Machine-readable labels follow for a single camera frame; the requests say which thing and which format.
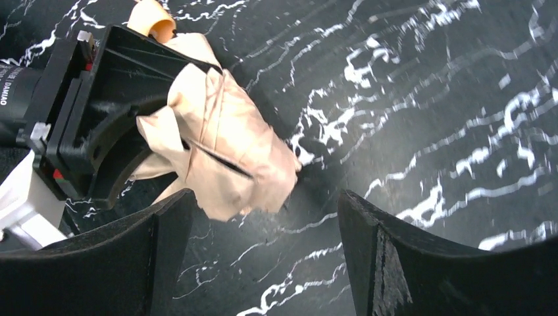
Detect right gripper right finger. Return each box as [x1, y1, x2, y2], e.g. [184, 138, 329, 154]
[338, 190, 557, 315]

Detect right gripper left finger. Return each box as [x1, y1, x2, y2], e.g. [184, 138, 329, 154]
[1, 190, 195, 315]

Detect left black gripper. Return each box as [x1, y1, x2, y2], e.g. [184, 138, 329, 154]
[1, 25, 218, 209]

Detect beige folding umbrella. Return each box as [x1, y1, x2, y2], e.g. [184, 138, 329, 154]
[127, 1, 301, 221]

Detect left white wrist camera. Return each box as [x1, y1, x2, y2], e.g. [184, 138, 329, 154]
[1, 151, 67, 250]

